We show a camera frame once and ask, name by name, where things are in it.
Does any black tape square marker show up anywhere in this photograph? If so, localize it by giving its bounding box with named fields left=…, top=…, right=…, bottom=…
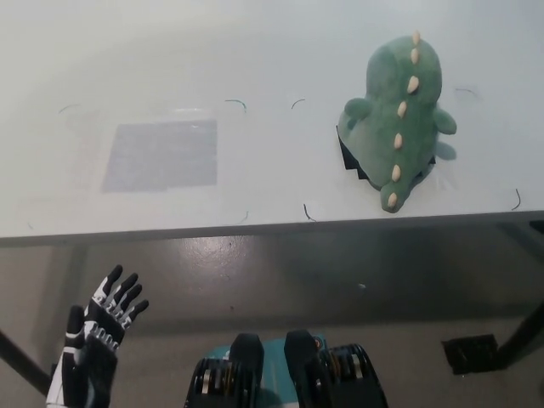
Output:
left=334, top=122, right=439, bottom=185

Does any green plush dinosaur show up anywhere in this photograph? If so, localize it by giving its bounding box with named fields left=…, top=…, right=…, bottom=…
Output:
left=342, top=29, right=458, bottom=214

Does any black table leg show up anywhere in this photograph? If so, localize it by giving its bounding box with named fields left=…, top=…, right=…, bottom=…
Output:
left=0, top=329, right=52, bottom=399
left=496, top=292, right=544, bottom=376

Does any black floor tape patch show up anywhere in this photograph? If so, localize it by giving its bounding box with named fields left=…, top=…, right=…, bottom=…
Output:
left=441, top=334, right=499, bottom=375

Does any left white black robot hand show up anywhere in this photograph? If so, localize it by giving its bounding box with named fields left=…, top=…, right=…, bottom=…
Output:
left=45, top=263, right=150, bottom=408

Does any grey tape square marker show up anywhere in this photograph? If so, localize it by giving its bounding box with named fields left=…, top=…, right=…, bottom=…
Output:
left=101, top=118, right=218, bottom=195

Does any black teal robot body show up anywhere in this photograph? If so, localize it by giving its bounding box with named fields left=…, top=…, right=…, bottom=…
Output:
left=183, top=329, right=390, bottom=408

